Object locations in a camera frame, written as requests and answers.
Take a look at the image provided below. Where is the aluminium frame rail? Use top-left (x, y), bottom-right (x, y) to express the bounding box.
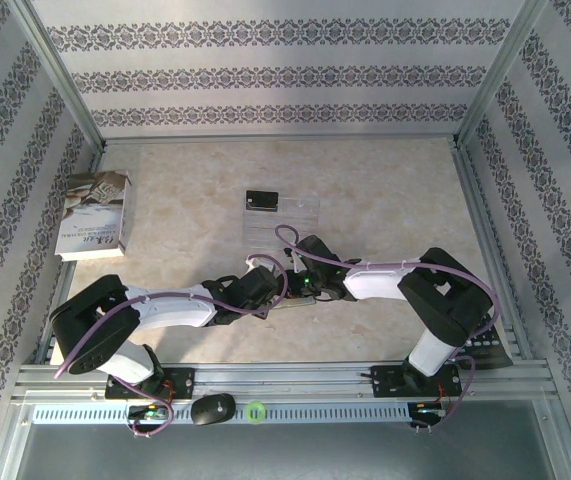
top-left (452, 144), bottom-right (536, 361)
top-left (34, 147), bottom-right (106, 364)
top-left (12, 362), bottom-right (552, 401)
top-left (100, 133), bottom-right (459, 147)

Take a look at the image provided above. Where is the aluminium frame post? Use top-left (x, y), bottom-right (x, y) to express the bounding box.
top-left (12, 0), bottom-right (107, 154)
top-left (450, 0), bottom-right (555, 151)

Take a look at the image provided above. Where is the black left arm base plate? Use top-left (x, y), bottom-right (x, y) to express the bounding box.
top-left (104, 366), bottom-right (197, 401)

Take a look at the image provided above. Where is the white heritage cultural book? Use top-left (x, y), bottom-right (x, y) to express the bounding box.
top-left (54, 169), bottom-right (132, 262)

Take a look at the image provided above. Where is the black computer mouse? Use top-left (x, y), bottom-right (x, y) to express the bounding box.
top-left (189, 393), bottom-right (237, 427)

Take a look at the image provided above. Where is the grey metal tray panel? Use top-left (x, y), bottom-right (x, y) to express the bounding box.
top-left (14, 399), bottom-right (561, 480)

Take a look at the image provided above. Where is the clear plastic card holder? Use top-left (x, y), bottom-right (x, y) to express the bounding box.
top-left (268, 294), bottom-right (317, 312)

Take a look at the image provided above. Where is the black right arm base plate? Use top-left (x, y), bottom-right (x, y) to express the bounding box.
top-left (370, 364), bottom-right (462, 400)

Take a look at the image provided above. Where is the black credit card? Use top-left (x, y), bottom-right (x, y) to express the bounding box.
top-left (244, 189), bottom-right (280, 212)

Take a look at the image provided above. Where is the black calculator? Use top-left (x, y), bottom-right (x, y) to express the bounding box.
top-left (464, 319), bottom-right (514, 371)

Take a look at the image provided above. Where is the slotted metal cable rail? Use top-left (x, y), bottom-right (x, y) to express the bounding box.
top-left (31, 402), bottom-right (411, 426)

